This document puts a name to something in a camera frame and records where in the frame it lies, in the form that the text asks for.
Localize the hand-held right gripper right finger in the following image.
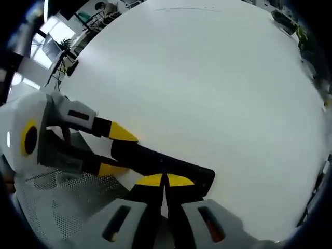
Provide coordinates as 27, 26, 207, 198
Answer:
165, 174, 260, 249

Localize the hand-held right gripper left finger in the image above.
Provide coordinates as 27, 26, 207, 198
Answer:
77, 173, 164, 249

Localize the black remote control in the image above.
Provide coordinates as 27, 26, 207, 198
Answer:
110, 141, 216, 202

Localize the black computer monitor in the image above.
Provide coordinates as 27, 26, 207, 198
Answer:
41, 32, 66, 66

